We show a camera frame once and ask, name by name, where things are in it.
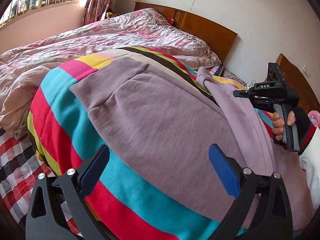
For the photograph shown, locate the lilac sweatpants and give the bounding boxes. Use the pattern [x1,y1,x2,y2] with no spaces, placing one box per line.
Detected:
[70,57,314,230]

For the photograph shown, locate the right wooden headboard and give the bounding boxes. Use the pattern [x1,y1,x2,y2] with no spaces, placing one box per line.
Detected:
[275,53,320,114]

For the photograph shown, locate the wooden headboard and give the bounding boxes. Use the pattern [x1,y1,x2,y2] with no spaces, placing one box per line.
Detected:
[135,2,237,62]
[275,53,320,114]

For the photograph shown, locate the nightstand with floral cloth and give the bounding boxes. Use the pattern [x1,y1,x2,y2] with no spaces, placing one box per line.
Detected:
[222,69,255,89]

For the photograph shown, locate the red checkered bed sheet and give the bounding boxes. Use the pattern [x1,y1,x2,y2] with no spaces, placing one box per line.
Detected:
[0,127,81,235]

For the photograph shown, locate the left wooden headboard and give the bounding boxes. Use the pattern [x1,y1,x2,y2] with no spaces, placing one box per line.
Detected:
[135,2,237,62]

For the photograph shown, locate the rainbow striped blanket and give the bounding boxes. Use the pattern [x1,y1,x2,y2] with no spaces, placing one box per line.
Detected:
[28,47,218,239]

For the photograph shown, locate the floral pink comforter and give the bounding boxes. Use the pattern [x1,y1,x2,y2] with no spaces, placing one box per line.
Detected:
[1,8,223,139]

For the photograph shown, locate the pink floral curtain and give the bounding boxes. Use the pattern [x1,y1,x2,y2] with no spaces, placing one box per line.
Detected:
[83,0,119,26]

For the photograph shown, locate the white wall socket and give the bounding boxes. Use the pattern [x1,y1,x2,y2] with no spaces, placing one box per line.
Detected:
[302,65,310,77]

